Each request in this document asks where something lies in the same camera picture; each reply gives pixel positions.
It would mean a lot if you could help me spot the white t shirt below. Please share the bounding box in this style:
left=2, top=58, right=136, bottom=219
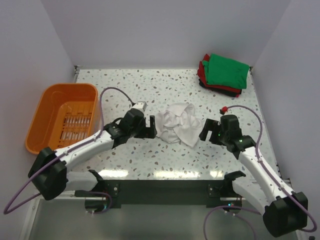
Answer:
left=155, top=103, right=203, bottom=148

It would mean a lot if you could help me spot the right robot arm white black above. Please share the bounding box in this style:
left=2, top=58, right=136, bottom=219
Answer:
left=199, top=115, right=308, bottom=237

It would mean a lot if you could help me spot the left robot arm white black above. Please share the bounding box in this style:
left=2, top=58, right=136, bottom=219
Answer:
left=28, top=108, right=157, bottom=201

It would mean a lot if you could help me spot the red folded t shirt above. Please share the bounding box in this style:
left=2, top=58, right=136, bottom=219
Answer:
left=196, top=53, right=243, bottom=95

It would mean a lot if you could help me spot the green folded t shirt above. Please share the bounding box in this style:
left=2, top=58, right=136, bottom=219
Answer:
left=201, top=53, right=250, bottom=90

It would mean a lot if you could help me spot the orange plastic basket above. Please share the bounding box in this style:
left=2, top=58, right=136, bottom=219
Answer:
left=25, top=83, right=100, bottom=155

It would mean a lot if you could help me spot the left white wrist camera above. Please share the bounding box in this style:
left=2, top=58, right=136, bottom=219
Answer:
left=131, top=101, right=147, bottom=113

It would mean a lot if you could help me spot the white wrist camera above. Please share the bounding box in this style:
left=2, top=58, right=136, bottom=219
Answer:
left=131, top=101, right=147, bottom=113
left=219, top=106, right=228, bottom=115

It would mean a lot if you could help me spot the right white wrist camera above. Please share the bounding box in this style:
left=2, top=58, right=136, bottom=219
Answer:
left=219, top=106, right=228, bottom=115

